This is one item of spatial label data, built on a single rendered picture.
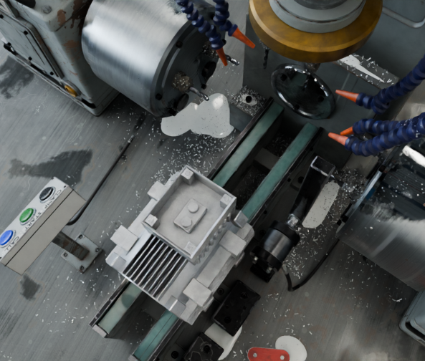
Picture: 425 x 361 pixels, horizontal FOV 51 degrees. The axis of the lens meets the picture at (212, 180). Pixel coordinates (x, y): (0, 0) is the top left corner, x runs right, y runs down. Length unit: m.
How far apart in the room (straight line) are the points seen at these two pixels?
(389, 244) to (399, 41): 0.38
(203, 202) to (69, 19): 0.46
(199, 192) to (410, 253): 0.35
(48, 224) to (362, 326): 0.68
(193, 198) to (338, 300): 0.46
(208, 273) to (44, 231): 0.30
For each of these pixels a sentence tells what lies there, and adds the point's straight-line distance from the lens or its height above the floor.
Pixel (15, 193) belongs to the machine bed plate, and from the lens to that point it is 1.19.
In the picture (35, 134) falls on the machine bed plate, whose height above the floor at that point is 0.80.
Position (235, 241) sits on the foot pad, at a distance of 0.76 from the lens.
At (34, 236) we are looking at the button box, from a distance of 0.83.
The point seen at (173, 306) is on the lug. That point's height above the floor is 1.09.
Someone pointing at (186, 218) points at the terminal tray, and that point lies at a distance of 0.71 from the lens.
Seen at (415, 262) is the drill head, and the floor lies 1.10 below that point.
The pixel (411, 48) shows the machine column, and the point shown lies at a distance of 0.92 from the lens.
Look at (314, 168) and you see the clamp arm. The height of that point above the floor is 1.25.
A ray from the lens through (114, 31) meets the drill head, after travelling 0.90.
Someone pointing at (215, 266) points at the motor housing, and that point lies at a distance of 0.76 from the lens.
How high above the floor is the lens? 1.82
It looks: 69 degrees down
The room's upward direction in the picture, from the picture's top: 5 degrees counter-clockwise
